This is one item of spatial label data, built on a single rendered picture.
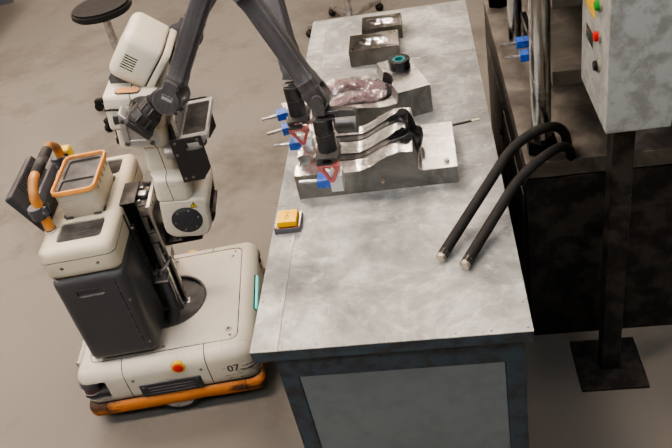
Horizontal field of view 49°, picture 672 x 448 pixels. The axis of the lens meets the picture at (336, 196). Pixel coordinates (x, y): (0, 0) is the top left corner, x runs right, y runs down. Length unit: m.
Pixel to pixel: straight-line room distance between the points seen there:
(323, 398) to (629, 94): 1.10
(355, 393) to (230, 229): 1.79
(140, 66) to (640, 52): 1.36
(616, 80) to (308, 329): 0.97
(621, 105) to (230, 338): 1.54
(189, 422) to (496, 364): 1.34
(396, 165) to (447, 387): 0.68
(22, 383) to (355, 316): 1.82
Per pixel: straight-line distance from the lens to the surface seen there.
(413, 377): 1.99
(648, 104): 1.99
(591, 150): 2.45
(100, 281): 2.57
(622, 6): 1.85
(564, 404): 2.73
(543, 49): 2.25
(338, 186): 2.16
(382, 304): 1.95
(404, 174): 2.29
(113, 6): 4.70
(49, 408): 3.24
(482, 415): 2.13
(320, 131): 2.06
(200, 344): 2.76
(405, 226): 2.17
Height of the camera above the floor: 2.17
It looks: 36 degrees down
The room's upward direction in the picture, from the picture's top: 13 degrees counter-clockwise
